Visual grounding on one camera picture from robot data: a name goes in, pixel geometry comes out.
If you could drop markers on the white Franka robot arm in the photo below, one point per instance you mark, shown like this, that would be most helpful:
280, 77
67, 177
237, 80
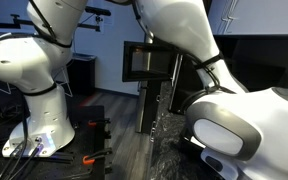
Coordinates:
34, 60

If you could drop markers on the stainless black microwave oven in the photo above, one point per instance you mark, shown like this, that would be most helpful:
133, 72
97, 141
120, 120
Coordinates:
184, 86

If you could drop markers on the black orange bar clamp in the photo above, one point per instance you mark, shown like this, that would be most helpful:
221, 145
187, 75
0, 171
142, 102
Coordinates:
99, 121
95, 156

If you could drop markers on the black bin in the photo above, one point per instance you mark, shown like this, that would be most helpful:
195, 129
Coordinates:
84, 75

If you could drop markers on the white upper cabinet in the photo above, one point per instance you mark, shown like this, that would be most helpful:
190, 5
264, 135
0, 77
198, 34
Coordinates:
267, 16

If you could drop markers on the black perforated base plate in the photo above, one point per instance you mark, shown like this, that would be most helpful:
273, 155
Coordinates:
84, 140

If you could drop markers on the black stereo camera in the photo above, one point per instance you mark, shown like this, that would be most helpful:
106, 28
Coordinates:
97, 11

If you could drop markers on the black camera mount rod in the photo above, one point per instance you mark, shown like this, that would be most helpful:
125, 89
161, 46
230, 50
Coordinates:
20, 22

